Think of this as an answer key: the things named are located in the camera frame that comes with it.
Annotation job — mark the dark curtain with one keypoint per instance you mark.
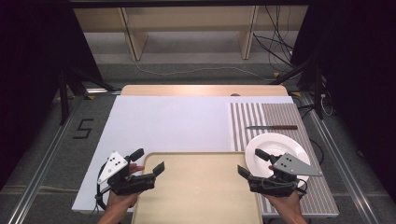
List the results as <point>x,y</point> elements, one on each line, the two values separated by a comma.
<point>361,77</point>
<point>31,77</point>

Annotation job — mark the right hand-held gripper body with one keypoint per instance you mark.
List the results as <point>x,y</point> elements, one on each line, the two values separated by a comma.
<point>291,166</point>

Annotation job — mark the white board sheet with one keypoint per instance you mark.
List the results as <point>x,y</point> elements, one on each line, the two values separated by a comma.
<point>171,124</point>

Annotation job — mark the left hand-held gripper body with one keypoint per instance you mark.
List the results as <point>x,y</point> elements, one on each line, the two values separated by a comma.
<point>113,166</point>

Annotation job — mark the light wooden shelf unit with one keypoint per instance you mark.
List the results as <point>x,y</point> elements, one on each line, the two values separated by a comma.
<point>193,18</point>

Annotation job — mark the grey striped placemat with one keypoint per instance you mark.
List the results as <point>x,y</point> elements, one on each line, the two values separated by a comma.
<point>286,115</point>

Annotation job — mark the person's left hand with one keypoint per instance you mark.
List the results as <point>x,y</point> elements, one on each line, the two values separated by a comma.
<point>120,203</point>

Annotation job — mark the person's right hand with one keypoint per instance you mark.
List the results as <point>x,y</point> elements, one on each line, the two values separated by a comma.
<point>286,203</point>

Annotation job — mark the light wooden table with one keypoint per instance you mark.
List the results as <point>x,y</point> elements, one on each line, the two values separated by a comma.
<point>202,90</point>

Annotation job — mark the black metal stand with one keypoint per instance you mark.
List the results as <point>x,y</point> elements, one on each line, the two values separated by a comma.
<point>63,93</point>
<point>317,90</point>

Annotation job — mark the aluminium floor rail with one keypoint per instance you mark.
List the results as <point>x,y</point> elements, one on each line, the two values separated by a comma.
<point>345,168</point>
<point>40,168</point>

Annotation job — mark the yellow tape marker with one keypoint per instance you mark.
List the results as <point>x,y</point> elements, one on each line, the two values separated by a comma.
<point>276,74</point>
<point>90,97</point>
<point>297,93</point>

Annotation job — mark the white round plate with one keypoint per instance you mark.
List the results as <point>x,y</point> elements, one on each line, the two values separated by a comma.
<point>274,146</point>

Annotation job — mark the beige plastic tray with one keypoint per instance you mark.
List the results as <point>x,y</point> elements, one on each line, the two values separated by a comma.
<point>196,193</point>

